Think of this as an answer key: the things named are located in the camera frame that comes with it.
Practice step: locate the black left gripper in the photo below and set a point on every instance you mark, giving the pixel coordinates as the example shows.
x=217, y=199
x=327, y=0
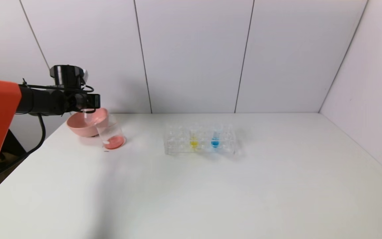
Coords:
x=94, y=100

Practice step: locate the test tube with red pigment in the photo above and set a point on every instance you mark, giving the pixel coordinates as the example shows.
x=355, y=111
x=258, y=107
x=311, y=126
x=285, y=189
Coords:
x=91, y=118

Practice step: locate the test tube with yellow pigment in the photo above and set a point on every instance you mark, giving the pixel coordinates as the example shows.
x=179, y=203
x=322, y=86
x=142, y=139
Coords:
x=193, y=142

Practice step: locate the clear acrylic test tube rack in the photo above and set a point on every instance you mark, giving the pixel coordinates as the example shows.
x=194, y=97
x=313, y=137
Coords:
x=202, y=150

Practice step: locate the test tube with blue pigment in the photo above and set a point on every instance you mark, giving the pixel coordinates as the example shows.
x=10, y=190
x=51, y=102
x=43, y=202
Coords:
x=214, y=142

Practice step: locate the pink bowl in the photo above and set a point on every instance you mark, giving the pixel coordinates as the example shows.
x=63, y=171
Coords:
x=78, y=126

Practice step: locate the clear glass beaker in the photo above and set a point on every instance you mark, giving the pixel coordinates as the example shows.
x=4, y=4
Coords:
x=113, y=141

